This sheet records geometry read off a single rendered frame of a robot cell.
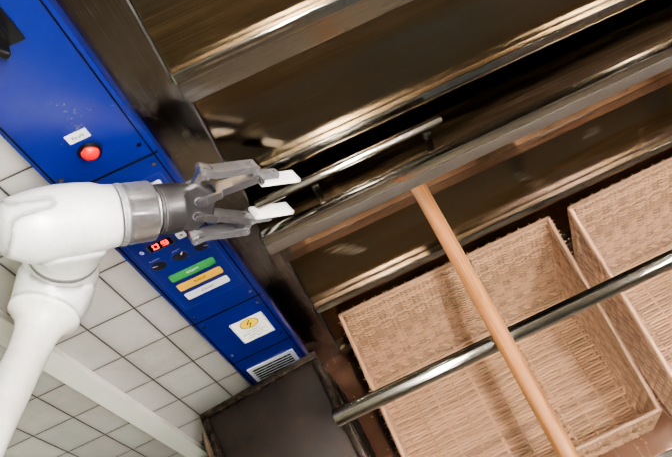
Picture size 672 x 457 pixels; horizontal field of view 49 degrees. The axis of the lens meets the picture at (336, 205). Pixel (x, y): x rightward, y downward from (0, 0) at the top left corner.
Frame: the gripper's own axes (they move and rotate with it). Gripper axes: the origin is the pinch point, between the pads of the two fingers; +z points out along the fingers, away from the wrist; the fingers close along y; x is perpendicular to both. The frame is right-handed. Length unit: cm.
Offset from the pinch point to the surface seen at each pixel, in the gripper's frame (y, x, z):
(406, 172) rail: -7.2, 9.2, 17.7
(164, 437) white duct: 94, -35, 2
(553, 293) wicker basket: 43, -3, 90
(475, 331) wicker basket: 55, -8, 72
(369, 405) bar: 31.6, 21.0, 12.8
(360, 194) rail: -2.8, 7.3, 11.0
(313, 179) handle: -3.5, 2.3, 5.0
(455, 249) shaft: 10.0, 10.4, 33.5
